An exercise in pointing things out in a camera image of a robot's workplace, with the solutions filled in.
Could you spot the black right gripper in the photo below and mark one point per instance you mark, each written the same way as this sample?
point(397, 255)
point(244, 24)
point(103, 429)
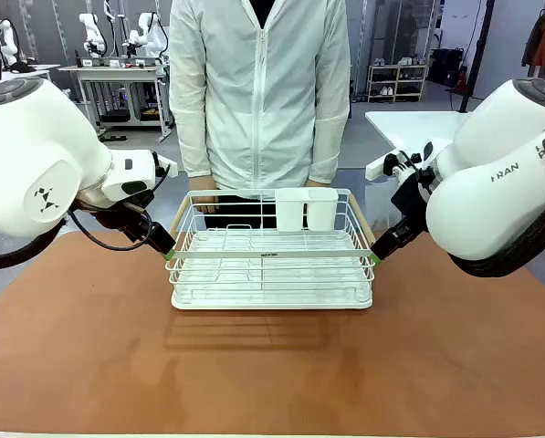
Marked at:
point(413, 201)

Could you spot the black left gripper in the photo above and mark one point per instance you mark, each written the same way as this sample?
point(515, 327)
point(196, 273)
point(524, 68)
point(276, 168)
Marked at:
point(133, 223)

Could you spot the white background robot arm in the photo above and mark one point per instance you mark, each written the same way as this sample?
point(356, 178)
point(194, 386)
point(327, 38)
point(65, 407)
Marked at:
point(0, 38)
point(91, 34)
point(146, 34)

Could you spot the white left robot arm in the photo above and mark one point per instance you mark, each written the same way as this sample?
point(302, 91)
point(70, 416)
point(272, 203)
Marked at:
point(25, 137)

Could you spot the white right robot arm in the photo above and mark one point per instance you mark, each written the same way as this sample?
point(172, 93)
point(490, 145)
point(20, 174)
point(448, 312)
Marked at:
point(491, 182)

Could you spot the person's left forearm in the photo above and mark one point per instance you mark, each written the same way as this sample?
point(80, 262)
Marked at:
point(329, 146)

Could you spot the person's right forearm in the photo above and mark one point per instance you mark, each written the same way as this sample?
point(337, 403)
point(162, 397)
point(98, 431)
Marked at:
point(192, 141)

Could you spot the person's right hand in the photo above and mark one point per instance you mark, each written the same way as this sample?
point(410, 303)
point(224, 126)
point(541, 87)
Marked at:
point(206, 198)

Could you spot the person's left hand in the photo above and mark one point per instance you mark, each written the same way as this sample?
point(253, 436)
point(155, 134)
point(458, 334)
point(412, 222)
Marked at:
point(317, 183)

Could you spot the white plastic utensil holder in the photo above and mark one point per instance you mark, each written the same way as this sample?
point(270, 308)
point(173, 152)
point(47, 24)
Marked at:
point(306, 207)

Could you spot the black floor power strip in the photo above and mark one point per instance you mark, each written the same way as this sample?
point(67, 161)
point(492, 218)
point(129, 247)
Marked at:
point(111, 138)

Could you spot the white side table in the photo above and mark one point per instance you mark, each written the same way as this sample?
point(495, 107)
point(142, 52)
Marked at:
point(413, 130)

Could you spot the wooden shoe rack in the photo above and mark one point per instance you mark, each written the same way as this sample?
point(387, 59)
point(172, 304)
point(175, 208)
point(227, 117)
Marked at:
point(397, 82)

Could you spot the white framed workbench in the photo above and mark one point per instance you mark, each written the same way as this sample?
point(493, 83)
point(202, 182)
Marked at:
point(117, 70)

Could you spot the person in white jacket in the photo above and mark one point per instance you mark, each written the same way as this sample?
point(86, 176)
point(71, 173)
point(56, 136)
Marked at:
point(258, 91)

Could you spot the black bag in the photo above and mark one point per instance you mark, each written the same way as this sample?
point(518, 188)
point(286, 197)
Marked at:
point(447, 66)

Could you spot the black vertical pole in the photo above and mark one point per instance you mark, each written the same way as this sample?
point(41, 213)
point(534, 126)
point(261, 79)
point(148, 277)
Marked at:
point(479, 50)

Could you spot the white desk with laptop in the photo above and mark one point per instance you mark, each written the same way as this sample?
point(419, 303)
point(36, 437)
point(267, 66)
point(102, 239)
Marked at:
point(25, 70)

